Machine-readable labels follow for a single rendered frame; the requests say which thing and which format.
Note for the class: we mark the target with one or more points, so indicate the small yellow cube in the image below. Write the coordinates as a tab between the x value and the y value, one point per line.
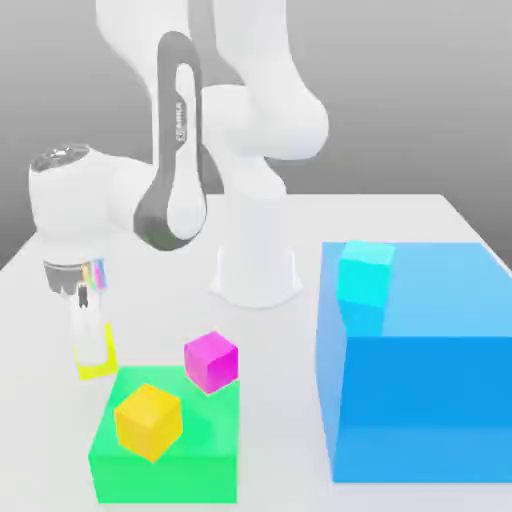
110	352

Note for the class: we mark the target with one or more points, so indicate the large blue box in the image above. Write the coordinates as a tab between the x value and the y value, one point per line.
428	400

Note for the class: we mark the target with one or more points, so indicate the small magenta cube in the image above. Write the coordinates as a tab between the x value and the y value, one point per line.
212	362

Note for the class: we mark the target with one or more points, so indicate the small orange cube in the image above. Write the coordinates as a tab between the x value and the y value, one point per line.
148	422

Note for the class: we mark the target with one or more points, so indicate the small cyan cube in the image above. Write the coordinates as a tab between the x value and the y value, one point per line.
364	276

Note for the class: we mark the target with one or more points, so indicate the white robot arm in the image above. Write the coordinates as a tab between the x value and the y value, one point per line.
256	120

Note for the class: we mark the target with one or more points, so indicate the large green box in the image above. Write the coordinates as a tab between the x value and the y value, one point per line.
168	476

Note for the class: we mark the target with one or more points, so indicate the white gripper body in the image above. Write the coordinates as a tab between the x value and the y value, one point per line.
90	336

